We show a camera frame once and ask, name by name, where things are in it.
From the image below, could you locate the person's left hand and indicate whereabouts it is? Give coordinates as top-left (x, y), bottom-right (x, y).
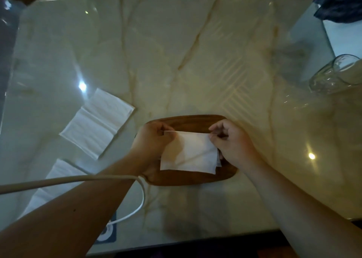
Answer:
top-left (130, 121), bottom-right (178, 166)

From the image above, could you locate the person's right hand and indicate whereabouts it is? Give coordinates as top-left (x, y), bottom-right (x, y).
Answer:
top-left (208, 119), bottom-right (256, 169)

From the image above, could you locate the white paper napkin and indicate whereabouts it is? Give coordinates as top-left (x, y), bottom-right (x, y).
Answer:
top-left (17, 158), bottom-right (89, 219)
top-left (160, 131), bottom-right (222, 175)
top-left (59, 88), bottom-right (136, 161)

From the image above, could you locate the person's left forearm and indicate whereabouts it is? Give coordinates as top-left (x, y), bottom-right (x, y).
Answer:
top-left (0, 153), bottom-right (147, 258)

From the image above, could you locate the person's right forearm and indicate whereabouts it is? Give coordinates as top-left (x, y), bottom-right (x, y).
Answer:
top-left (243, 153), bottom-right (362, 258)

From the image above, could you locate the oval wooden tray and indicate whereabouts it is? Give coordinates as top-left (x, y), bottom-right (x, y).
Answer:
top-left (140, 114), bottom-right (238, 187)

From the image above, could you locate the unfolded white paper napkin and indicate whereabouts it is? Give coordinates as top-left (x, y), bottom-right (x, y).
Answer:
top-left (59, 88), bottom-right (136, 161)
top-left (17, 158), bottom-right (89, 219)

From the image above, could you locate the blue white round device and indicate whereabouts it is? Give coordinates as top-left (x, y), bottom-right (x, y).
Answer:
top-left (96, 212), bottom-right (117, 244)

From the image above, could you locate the clear glass cup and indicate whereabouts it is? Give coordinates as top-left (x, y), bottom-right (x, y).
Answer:
top-left (308, 54), bottom-right (362, 95)

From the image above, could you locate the white flat sheet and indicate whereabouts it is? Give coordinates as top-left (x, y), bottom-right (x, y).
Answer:
top-left (322, 19), bottom-right (362, 60)

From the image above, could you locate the dark blue cloth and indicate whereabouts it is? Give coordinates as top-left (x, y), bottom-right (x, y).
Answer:
top-left (312, 0), bottom-right (362, 24)

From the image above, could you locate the white cable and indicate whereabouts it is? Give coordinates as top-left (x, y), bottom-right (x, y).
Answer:
top-left (0, 174), bottom-right (146, 228)

